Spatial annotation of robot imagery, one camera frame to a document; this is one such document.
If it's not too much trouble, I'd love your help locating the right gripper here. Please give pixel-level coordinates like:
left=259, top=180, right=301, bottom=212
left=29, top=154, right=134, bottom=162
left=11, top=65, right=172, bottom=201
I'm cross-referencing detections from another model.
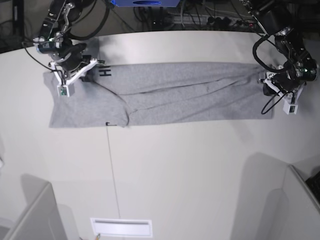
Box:
left=51, top=42, right=94, bottom=72

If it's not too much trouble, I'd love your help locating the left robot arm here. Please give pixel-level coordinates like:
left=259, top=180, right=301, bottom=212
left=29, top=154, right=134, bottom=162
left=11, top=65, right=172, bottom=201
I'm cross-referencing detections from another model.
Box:
left=241, top=0, right=319, bottom=93

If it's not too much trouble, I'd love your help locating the grey T-shirt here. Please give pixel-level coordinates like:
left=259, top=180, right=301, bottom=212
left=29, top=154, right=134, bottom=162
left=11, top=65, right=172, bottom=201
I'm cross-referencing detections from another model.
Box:
left=43, top=62, right=273, bottom=128

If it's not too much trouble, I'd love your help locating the white table slot plate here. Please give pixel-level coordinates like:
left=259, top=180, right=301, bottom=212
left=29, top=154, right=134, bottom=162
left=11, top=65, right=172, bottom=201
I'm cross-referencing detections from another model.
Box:
left=90, top=217, right=153, bottom=238

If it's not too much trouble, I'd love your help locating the grey partition panel left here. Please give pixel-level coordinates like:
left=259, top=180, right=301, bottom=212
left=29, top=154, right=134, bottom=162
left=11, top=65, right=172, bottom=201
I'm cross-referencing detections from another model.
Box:
left=0, top=174, right=68, bottom=240

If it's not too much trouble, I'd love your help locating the blue box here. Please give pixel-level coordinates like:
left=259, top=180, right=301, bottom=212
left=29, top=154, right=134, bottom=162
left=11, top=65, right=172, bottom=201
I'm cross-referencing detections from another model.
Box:
left=110, top=0, right=180, bottom=7

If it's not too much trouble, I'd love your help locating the grey partition panel right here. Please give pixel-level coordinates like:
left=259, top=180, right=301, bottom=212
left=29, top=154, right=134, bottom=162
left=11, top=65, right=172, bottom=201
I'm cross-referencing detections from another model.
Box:
left=261, top=165, right=320, bottom=240

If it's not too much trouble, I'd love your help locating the black keyboard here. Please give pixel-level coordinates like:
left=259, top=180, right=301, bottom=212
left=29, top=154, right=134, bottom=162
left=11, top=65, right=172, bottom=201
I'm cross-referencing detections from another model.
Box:
left=305, top=172, right=320, bottom=202

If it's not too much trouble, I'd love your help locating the grey partition panel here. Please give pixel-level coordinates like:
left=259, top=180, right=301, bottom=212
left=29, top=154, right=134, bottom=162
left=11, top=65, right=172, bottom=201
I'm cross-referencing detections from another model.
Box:
left=0, top=174, right=68, bottom=240
left=261, top=165, right=320, bottom=240

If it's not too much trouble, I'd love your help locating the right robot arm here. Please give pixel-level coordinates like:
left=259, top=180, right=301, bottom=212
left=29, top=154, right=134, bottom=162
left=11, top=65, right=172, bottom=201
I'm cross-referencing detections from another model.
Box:
left=32, top=0, right=114, bottom=85

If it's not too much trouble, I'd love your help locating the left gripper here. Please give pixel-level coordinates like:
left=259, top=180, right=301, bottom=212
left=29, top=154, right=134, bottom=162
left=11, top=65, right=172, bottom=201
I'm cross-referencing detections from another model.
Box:
left=261, top=72, right=307, bottom=98

